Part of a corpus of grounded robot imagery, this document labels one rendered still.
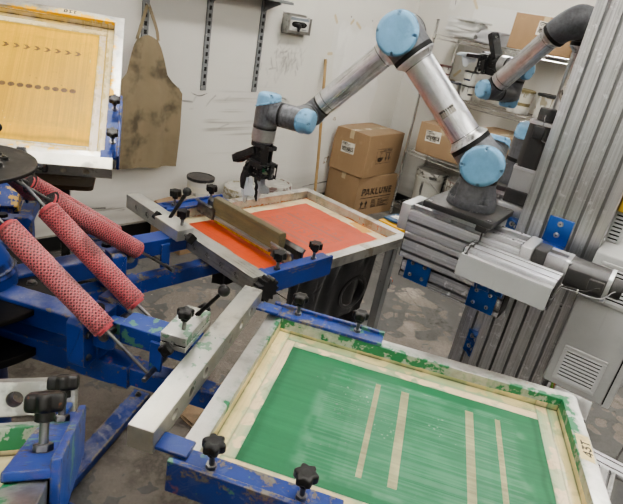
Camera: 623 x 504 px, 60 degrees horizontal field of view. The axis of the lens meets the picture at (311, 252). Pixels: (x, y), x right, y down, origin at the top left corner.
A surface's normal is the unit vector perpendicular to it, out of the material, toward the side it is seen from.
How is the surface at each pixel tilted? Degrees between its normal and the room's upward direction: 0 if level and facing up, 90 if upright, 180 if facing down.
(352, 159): 90
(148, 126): 89
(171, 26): 90
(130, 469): 0
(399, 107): 90
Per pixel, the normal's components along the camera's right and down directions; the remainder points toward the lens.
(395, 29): -0.41, 0.22
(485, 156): -0.26, 0.44
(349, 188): -0.69, 0.18
